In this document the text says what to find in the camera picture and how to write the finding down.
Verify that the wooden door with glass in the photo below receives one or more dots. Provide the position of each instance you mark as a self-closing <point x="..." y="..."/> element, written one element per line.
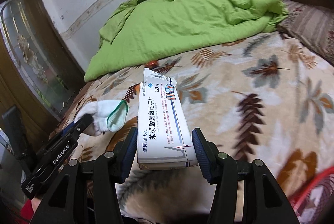
<point x="31" y="44"/>

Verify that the green quilt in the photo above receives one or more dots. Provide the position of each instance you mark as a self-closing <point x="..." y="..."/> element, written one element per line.
<point x="169" y="25"/>

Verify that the white sock with green trim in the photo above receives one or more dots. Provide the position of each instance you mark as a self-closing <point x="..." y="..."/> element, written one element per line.
<point x="104" y="114"/>

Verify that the red candy wrapper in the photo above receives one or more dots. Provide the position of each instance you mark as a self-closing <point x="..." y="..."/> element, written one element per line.
<point x="151" y="64"/>

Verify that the striped brown pillow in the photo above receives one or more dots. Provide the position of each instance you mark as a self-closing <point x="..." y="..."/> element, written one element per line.
<point x="310" y="23"/>

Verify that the leaf print fleece blanket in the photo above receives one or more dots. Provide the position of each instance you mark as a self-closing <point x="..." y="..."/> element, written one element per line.
<point x="248" y="114"/>

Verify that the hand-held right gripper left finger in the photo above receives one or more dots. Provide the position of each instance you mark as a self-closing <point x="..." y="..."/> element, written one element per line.
<point x="129" y="156"/>

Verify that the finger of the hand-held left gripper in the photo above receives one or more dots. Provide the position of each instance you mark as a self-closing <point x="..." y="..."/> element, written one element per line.
<point x="82" y="123"/>

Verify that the black panel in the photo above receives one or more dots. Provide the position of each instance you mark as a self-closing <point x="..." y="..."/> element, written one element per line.
<point x="15" y="130"/>

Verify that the long white medicine box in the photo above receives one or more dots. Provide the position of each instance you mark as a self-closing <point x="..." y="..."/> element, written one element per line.
<point x="161" y="122"/>

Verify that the red lattice basket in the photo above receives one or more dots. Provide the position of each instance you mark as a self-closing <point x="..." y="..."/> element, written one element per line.
<point x="308" y="192"/>

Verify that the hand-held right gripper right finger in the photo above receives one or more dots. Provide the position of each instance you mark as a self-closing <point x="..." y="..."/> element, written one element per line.
<point x="201" y="156"/>

